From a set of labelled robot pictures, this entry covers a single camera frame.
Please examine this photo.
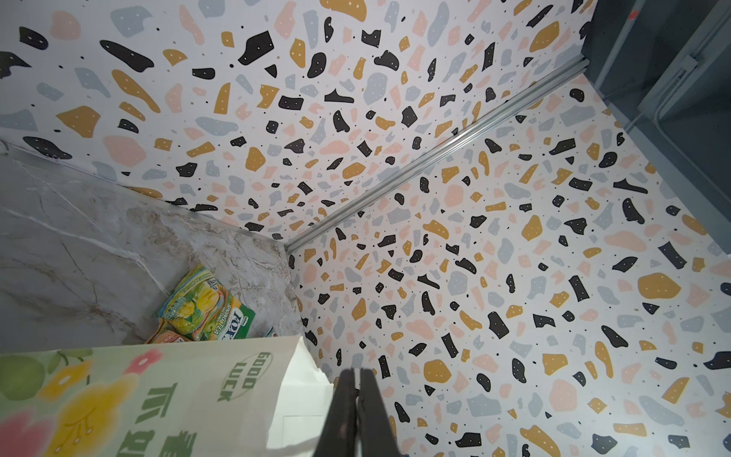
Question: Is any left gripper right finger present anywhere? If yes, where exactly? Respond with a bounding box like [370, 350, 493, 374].
[357, 369, 400, 457]

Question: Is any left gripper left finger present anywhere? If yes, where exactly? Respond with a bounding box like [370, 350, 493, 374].
[313, 369, 357, 457]

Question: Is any white paper bag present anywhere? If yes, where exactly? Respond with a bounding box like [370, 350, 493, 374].
[1, 337, 333, 456]

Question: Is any yellow green Fox's candy bag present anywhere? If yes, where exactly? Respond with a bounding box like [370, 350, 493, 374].
[156, 264, 255, 342]

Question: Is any pink orange Fox's candy bag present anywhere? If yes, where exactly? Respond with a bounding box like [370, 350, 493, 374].
[147, 319, 190, 344]

